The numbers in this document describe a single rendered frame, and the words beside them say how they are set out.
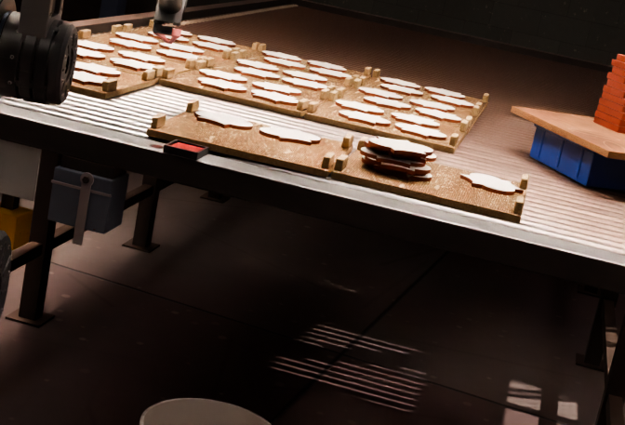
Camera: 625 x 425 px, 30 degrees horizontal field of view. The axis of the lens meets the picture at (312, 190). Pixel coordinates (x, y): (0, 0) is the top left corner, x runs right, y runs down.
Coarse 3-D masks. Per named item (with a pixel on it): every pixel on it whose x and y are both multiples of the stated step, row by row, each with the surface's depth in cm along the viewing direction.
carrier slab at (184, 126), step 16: (160, 128) 257; (176, 128) 260; (192, 128) 264; (208, 128) 267; (224, 128) 271; (256, 128) 278; (208, 144) 253; (224, 144) 254; (240, 144) 257; (256, 144) 260; (272, 144) 264; (288, 144) 267; (304, 144) 271; (320, 144) 274; (336, 144) 278; (256, 160) 251; (272, 160) 251; (288, 160) 251; (304, 160) 254; (320, 160) 257
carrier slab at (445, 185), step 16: (352, 160) 264; (336, 176) 249; (352, 176) 249; (368, 176) 251; (384, 176) 254; (432, 176) 264; (448, 176) 268; (400, 192) 247; (416, 192) 246; (432, 192) 248; (448, 192) 252; (464, 192) 255; (480, 192) 258; (464, 208) 245; (480, 208) 244; (496, 208) 245; (512, 208) 248
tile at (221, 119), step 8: (200, 112) 280; (208, 112) 282; (200, 120) 274; (208, 120) 273; (216, 120) 273; (224, 120) 275; (232, 120) 277; (240, 120) 279; (248, 120) 282; (240, 128) 273; (248, 128) 274
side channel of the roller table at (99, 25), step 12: (252, 0) 590; (264, 0) 604; (276, 0) 622; (288, 0) 648; (192, 12) 488; (204, 12) 504; (216, 12) 521; (228, 12) 539; (84, 24) 384; (96, 24) 392; (108, 24) 402; (120, 24) 413; (144, 24) 437
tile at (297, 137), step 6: (270, 126) 279; (264, 132) 271; (270, 132) 272; (276, 132) 273; (282, 132) 275; (288, 132) 276; (294, 132) 277; (300, 132) 279; (276, 138) 271; (282, 138) 269; (288, 138) 270; (294, 138) 271; (300, 138) 272; (306, 138) 274; (312, 138) 275; (318, 138) 277; (306, 144) 271
